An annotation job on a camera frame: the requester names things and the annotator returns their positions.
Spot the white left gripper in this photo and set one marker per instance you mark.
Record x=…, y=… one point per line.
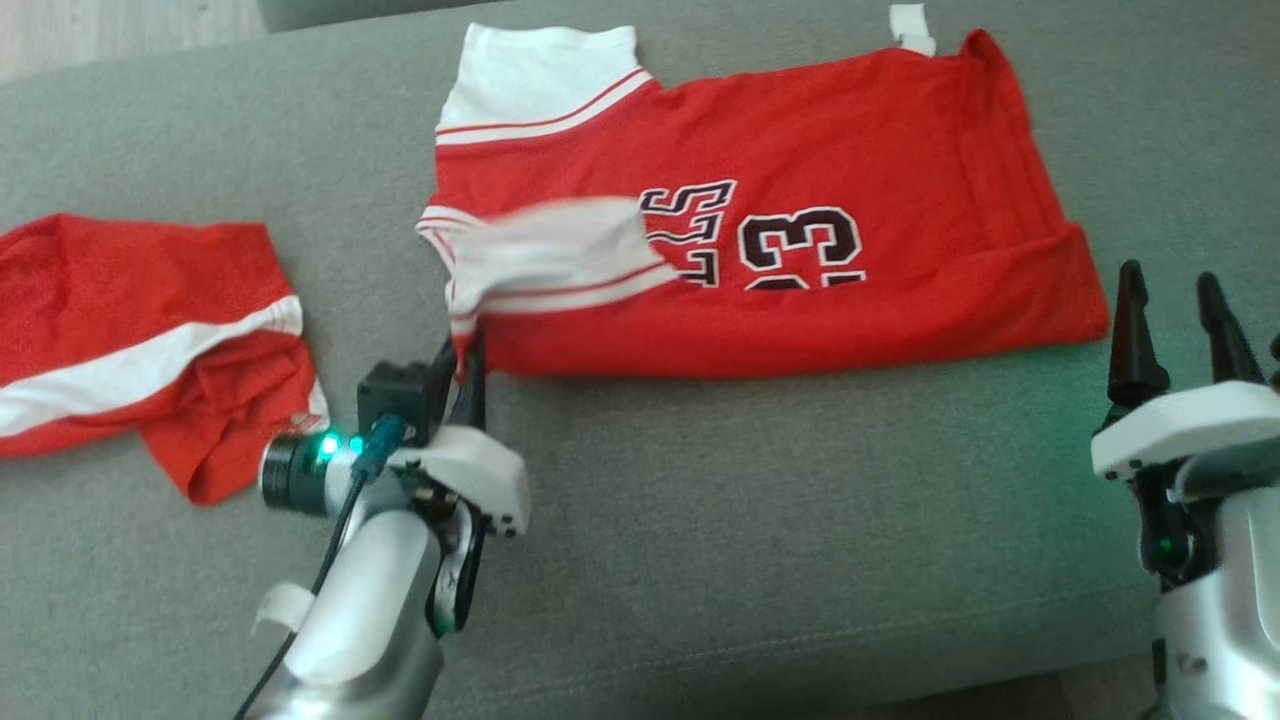
x=480, y=470

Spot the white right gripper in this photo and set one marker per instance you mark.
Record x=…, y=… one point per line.
x=1190, y=425

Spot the red shorts with white stripe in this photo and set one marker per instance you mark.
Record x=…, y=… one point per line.
x=130, y=290

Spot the red basketball jersey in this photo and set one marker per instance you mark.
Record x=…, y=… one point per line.
x=900, y=130

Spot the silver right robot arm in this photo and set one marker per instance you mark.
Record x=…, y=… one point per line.
x=1230, y=620

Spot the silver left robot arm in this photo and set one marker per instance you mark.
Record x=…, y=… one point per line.
x=375, y=600

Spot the grey sofa seat cushion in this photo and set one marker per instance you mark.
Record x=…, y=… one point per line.
x=750, y=520

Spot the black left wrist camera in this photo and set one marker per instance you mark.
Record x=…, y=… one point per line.
x=400, y=400

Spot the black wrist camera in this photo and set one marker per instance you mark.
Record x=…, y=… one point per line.
x=1276, y=365
x=400, y=400

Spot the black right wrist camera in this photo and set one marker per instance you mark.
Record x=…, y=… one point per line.
x=1276, y=365

